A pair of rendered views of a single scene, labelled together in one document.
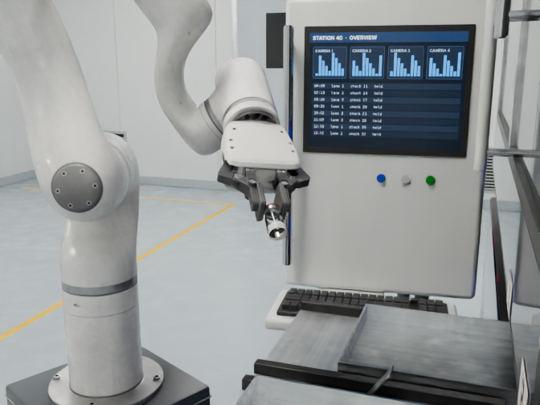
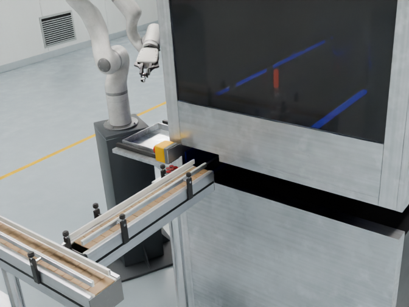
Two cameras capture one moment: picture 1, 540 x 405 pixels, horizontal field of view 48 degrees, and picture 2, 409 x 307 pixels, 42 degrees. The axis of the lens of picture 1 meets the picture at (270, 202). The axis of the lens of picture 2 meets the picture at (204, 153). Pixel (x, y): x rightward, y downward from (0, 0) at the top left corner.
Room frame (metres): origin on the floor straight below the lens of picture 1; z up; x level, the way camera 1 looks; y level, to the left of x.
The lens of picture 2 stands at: (-1.47, -1.09, 1.93)
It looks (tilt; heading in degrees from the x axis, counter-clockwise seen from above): 25 degrees down; 20
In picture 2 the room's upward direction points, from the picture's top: 4 degrees counter-clockwise
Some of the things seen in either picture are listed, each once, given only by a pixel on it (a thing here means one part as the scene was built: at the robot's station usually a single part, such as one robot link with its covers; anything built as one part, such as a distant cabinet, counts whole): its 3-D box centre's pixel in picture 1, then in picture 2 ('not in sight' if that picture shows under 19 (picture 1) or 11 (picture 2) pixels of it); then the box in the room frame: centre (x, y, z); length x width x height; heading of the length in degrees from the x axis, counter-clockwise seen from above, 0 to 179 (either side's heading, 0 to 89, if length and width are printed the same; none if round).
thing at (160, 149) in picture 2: not in sight; (166, 151); (0.37, -0.24, 1.00); 0.08 x 0.07 x 0.07; 71
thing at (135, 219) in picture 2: not in sight; (146, 206); (0.06, -0.28, 0.92); 0.69 x 0.15 x 0.16; 161
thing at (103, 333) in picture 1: (104, 334); (118, 108); (0.92, 0.28, 0.95); 0.19 x 0.19 x 0.18
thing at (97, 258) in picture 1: (99, 206); (115, 69); (0.96, 0.28, 1.16); 0.19 x 0.12 x 0.24; 4
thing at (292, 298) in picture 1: (362, 306); not in sight; (1.36, -0.23, 0.82); 0.40 x 0.14 x 0.02; 77
